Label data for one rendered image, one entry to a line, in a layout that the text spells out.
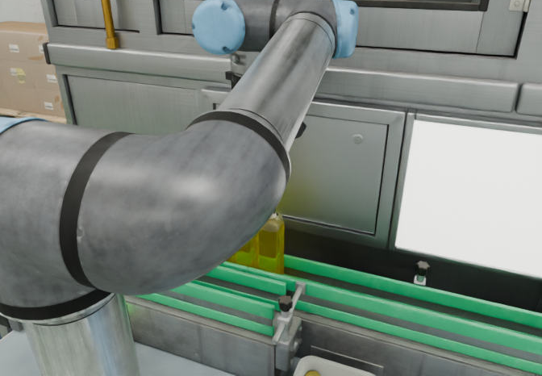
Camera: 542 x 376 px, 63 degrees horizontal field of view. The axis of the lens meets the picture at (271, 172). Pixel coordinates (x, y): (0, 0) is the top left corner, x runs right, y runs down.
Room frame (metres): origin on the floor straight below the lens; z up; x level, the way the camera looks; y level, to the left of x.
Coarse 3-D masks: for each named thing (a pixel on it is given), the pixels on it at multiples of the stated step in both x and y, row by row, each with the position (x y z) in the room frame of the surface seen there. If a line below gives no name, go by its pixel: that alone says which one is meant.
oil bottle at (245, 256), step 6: (252, 240) 0.82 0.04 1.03; (246, 246) 0.82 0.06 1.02; (252, 246) 0.82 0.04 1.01; (240, 252) 0.83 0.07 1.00; (246, 252) 0.82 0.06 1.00; (252, 252) 0.82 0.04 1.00; (234, 258) 0.83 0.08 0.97; (240, 258) 0.83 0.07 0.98; (246, 258) 0.82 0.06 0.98; (252, 258) 0.82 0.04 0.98; (240, 264) 0.83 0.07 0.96; (246, 264) 0.82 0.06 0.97; (252, 264) 0.82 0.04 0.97
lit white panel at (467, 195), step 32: (416, 128) 0.85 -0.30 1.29; (448, 128) 0.83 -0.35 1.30; (480, 128) 0.81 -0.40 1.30; (416, 160) 0.85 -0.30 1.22; (448, 160) 0.82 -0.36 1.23; (480, 160) 0.80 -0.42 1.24; (512, 160) 0.78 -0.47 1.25; (416, 192) 0.84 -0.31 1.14; (448, 192) 0.82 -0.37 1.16; (480, 192) 0.80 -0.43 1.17; (512, 192) 0.78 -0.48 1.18; (416, 224) 0.84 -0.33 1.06; (448, 224) 0.81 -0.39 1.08; (480, 224) 0.79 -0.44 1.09; (512, 224) 0.77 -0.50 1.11; (448, 256) 0.81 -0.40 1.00; (480, 256) 0.79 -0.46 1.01; (512, 256) 0.77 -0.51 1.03
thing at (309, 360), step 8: (304, 360) 0.66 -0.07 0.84; (312, 360) 0.66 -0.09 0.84; (320, 360) 0.66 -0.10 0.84; (328, 360) 0.66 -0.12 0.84; (296, 368) 0.64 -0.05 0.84; (304, 368) 0.65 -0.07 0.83; (312, 368) 0.66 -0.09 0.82; (320, 368) 0.66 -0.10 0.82; (328, 368) 0.65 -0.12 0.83; (336, 368) 0.64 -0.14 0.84; (344, 368) 0.64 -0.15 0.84; (352, 368) 0.64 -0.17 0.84
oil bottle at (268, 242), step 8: (280, 216) 0.83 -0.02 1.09; (272, 224) 0.81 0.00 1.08; (280, 224) 0.82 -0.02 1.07; (264, 232) 0.81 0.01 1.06; (272, 232) 0.80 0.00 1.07; (280, 232) 0.82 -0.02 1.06; (256, 240) 0.81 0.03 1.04; (264, 240) 0.81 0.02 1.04; (272, 240) 0.80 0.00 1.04; (280, 240) 0.82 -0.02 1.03; (256, 248) 0.82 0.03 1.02; (264, 248) 0.81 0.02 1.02; (272, 248) 0.80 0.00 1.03; (280, 248) 0.82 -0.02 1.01; (256, 256) 0.82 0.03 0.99; (264, 256) 0.81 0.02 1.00; (272, 256) 0.80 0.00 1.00; (280, 256) 0.82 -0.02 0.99; (256, 264) 0.82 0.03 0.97; (264, 264) 0.81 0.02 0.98; (272, 264) 0.80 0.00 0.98; (280, 264) 0.82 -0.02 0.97; (272, 272) 0.80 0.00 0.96; (280, 272) 0.82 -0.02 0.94
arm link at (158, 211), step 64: (320, 0) 0.62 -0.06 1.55; (256, 64) 0.44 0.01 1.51; (320, 64) 0.49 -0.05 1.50; (192, 128) 0.31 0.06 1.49; (256, 128) 0.31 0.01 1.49; (128, 192) 0.24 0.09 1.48; (192, 192) 0.25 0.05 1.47; (256, 192) 0.27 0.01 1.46; (128, 256) 0.22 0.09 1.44; (192, 256) 0.23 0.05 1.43
